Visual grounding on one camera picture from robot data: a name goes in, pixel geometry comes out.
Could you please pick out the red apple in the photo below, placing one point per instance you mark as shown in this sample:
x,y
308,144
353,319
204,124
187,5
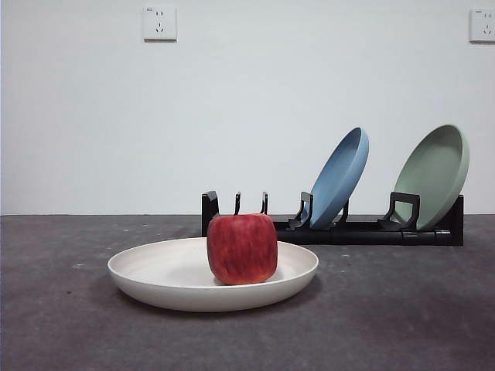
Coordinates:
x,y
241,249

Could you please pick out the pale yellow plate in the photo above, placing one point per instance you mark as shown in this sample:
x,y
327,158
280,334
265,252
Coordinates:
x,y
154,286

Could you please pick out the blue plate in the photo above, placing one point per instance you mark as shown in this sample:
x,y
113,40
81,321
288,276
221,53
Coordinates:
x,y
336,181

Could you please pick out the black plate rack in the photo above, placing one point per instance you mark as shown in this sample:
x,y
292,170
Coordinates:
x,y
348,236

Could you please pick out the green plate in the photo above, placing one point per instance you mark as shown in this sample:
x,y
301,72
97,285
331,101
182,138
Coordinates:
x,y
429,174

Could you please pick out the white wall socket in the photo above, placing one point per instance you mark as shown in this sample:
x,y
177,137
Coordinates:
x,y
160,24
483,25

